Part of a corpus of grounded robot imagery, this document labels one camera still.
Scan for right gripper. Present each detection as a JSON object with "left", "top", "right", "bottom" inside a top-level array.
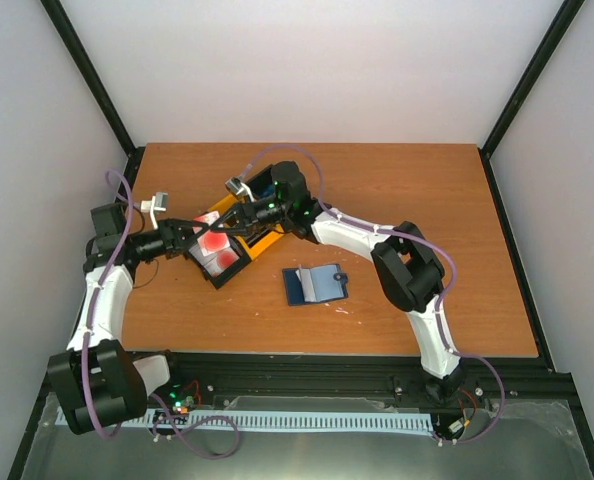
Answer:
[{"left": 209, "top": 197, "right": 290, "bottom": 239}]

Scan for white red credit card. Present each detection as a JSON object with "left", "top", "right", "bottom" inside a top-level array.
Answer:
[{"left": 195, "top": 211, "right": 230, "bottom": 257}]

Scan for blue leather card holder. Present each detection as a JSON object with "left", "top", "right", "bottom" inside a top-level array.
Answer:
[{"left": 282, "top": 264, "right": 348, "bottom": 307}]

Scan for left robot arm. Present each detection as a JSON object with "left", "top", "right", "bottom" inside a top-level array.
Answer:
[{"left": 47, "top": 203, "right": 209, "bottom": 438}]

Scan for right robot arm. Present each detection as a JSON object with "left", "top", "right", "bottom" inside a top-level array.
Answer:
[{"left": 219, "top": 161, "right": 465, "bottom": 405}]

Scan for white red card stack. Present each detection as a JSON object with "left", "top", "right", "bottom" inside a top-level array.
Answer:
[{"left": 189, "top": 245, "right": 239, "bottom": 277}]

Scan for blue card stack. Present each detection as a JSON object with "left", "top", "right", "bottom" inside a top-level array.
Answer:
[{"left": 259, "top": 183, "right": 275, "bottom": 198}]

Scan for yellow middle bin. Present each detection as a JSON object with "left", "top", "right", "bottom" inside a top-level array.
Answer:
[{"left": 207, "top": 194, "right": 286, "bottom": 261}]

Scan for left black bin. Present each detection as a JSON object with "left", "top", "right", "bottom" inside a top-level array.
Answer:
[{"left": 184, "top": 229, "right": 251, "bottom": 290}]

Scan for black bin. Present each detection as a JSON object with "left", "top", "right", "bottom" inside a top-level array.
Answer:
[
  {"left": 245, "top": 164, "right": 274, "bottom": 200},
  {"left": 184, "top": 229, "right": 251, "bottom": 290}
]

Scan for right black bin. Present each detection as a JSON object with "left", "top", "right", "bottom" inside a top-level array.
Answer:
[{"left": 245, "top": 164, "right": 274, "bottom": 200}]

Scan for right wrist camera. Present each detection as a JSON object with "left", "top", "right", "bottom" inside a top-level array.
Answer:
[{"left": 225, "top": 177, "right": 255, "bottom": 202}]

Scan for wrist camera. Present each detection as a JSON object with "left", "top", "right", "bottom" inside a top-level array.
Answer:
[
  {"left": 225, "top": 177, "right": 255, "bottom": 202},
  {"left": 139, "top": 191, "right": 168, "bottom": 230}
]

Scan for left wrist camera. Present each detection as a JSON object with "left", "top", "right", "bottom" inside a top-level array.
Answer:
[{"left": 139, "top": 191, "right": 168, "bottom": 230}]

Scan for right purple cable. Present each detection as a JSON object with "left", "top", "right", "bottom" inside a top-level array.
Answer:
[{"left": 236, "top": 143, "right": 460, "bottom": 361}]

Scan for purple cable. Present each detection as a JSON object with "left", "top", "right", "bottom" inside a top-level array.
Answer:
[
  {"left": 79, "top": 169, "right": 136, "bottom": 441},
  {"left": 236, "top": 143, "right": 460, "bottom": 361}
]

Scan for light blue cable duct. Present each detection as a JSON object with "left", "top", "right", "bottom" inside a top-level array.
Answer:
[{"left": 56, "top": 405, "right": 435, "bottom": 435}]

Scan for left black frame post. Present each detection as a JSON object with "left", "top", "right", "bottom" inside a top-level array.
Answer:
[{"left": 39, "top": 0, "right": 146, "bottom": 161}]

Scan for black frame post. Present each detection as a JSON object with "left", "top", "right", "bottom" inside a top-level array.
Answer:
[
  {"left": 39, "top": 0, "right": 146, "bottom": 161},
  {"left": 480, "top": 0, "right": 587, "bottom": 159}
]

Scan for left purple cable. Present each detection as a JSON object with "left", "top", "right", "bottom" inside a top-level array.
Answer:
[{"left": 79, "top": 169, "right": 136, "bottom": 441}]

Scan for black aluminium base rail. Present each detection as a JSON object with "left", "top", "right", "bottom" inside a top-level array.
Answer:
[{"left": 164, "top": 352, "right": 576, "bottom": 399}]

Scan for right black frame post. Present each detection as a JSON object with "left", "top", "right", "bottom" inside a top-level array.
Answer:
[{"left": 480, "top": 0, "right": 587, "bottom": 159}]

